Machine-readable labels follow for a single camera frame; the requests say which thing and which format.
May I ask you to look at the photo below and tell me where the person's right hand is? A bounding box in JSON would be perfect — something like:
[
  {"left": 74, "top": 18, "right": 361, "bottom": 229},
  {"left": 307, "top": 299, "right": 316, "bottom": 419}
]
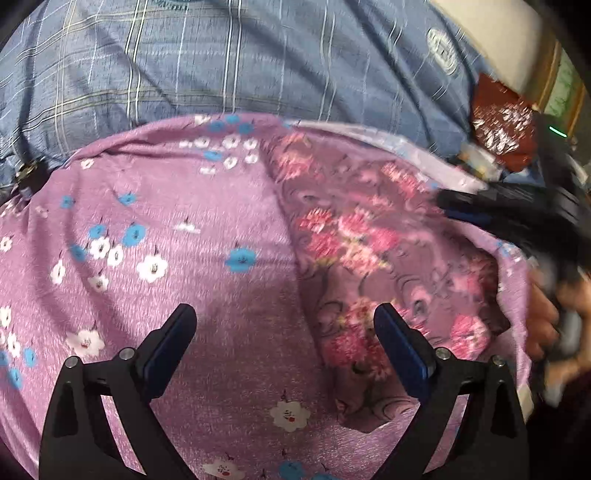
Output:
[{"left": 525, "top": 278, "right": 591, "bottom": 364}]

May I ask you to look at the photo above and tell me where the maroon floral shirt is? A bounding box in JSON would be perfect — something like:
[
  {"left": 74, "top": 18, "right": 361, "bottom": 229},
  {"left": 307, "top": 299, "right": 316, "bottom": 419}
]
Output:
[{"left": 261, "top": 131, "right": 513, "bottom": 432}]

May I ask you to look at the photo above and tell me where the blue plaid quilt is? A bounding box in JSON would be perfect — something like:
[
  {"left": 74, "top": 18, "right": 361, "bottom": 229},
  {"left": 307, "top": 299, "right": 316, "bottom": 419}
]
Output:
[{"left": 0, "top": 0, "right": 499, "bottom": 186}]

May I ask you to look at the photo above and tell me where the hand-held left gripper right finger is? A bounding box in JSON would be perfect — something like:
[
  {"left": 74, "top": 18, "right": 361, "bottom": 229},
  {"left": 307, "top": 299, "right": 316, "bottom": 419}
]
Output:
[{"left": 373, "top": 304, "right": 529, "bottom": 480}]

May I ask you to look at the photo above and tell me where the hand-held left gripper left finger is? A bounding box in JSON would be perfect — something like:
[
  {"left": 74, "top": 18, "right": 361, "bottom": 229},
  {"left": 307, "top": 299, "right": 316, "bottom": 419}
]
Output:
[{"left": 41, "top": 304, "right": 198, "bottom": 480}]

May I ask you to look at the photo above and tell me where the wooden framed panel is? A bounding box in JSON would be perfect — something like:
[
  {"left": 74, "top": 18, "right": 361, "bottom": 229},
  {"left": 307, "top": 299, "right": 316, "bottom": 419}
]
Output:
[{"left": 531, "top": 37, "right": 591, "bottom": 139}]

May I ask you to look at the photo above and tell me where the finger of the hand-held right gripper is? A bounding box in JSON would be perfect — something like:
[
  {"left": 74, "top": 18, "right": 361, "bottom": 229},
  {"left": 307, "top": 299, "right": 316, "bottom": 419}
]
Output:
[
  {"left": 450, "top": 210, "right": 570, "bottom": 244},
  {"left": 436, "top": 184, "right": 562, "bottom": 214}
]

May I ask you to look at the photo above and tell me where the purple floral blanket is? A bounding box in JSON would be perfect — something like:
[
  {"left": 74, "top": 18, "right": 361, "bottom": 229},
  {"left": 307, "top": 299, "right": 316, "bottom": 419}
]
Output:
[{"left": 0, "top": 113, "right": 536, "bottom": 480}]

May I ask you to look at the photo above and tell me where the dark red plastic bag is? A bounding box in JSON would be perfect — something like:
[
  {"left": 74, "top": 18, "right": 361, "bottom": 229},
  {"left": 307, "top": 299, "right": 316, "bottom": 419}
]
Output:
[{"left": 471, "top": 74, "right": 541, "bottom": 169}]

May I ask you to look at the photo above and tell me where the clear plastic packet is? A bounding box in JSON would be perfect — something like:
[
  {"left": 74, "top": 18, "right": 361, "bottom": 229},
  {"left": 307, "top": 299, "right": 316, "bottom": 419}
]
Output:
[{"left": 457, "top": 143, "right": 505, "bottom": 179}]

